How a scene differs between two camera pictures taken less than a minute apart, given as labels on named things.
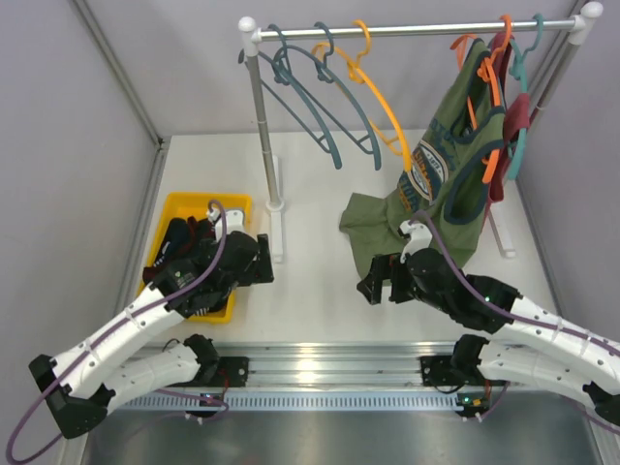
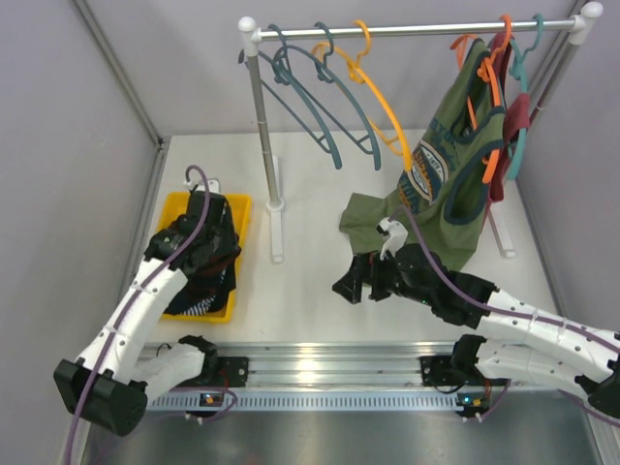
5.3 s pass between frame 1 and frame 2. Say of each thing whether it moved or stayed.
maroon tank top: stayed
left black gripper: moved
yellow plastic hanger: stayed
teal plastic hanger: stayed
